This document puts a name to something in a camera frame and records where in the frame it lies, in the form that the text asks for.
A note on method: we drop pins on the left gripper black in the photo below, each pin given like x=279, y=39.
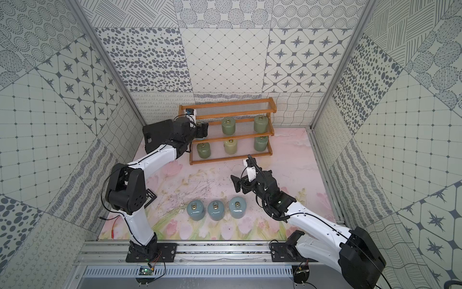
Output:
x=198, y=130

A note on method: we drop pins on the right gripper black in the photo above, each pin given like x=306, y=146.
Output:
x=245, y=183

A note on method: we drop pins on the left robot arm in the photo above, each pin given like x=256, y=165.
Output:
x=127, y=193

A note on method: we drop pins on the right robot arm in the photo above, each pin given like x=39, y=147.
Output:
x=352, y=252

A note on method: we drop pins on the wooden three-tier shelf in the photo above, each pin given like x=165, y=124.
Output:
x=244, y=113

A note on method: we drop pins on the green canister bottom left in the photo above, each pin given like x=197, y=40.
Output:
x=204, y=150

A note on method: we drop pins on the green canister middle centre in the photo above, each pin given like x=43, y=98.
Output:
x=228, y=126

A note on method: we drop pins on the light green canister bottom centre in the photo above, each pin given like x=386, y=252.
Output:
x=231, y=146

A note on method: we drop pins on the green canister bottom right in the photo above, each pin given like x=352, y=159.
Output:
x=261, y=143

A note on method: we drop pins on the black plastic case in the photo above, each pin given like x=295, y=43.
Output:
x=156, y=134

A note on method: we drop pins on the green canister middle right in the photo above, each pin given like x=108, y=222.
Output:
x=260, y=124

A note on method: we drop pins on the right controller board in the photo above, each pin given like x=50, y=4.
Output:
x=300, y=274

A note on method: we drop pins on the controller board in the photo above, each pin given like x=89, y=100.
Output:
x=300, y=274
x=145, y=275

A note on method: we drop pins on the left controller board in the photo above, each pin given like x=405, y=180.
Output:
x=145, y=275

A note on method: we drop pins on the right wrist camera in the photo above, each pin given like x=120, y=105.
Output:
x=250, y=171

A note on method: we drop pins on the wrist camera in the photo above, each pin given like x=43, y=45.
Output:
x=250, y=171
x=191, y=114

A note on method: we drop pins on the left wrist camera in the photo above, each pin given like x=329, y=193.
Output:
x=191, y=114

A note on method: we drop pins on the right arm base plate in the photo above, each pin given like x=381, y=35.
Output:
x=286, y=251

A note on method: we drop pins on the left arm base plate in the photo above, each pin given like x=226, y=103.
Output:
x=163, y=252

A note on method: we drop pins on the aluminium mounting rail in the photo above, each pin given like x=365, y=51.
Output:
x=113, y=252

